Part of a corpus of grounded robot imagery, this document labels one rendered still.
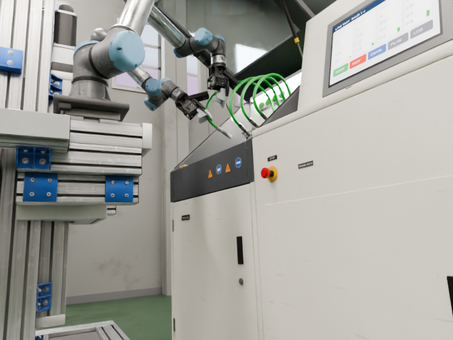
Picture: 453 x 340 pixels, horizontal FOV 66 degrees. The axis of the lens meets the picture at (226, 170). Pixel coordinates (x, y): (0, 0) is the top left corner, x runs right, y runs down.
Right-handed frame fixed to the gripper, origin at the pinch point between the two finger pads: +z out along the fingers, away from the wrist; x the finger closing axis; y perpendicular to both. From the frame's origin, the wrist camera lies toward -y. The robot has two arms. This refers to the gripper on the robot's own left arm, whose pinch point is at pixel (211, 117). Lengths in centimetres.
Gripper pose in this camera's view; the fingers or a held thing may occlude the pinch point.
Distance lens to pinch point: 180.8
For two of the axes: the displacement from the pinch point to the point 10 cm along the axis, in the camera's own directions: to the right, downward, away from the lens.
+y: -7.0, 6.7, -2.7
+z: 7.2, 6.3, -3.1
